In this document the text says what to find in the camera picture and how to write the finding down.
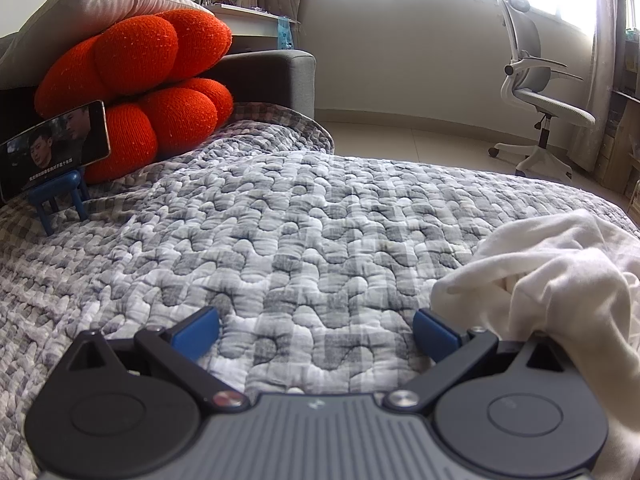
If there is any orange pumpkin cushion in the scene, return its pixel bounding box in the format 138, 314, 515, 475
34, 9, 235, 186

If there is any white office chair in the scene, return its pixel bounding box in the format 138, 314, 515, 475
489, 0, 597, 185

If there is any grey checked quilted blanket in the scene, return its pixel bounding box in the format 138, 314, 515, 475
0, 101, 640, 480

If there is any grey sofa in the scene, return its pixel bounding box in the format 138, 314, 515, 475
0, 32, 317, 121

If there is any light grey pillow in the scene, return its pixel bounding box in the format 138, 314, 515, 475
0, 0, 216, 81

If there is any blue phone stand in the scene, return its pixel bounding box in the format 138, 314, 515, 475
27, 169, 91, 237

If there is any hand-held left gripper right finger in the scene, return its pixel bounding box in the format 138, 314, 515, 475
384, 308, 571, 413

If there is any white bookshelf desk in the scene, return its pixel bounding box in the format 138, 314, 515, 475
200, 2, 303, 53

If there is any cream garment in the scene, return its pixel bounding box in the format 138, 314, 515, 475
431, 209, 640, 480

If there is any smartphone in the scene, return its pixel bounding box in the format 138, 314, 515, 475
0, 100, 112, 203

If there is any blue plastic bag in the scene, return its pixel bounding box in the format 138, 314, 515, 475
275, 15, 293, 51

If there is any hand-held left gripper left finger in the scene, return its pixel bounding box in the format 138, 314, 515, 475
62, 307, 250, 414

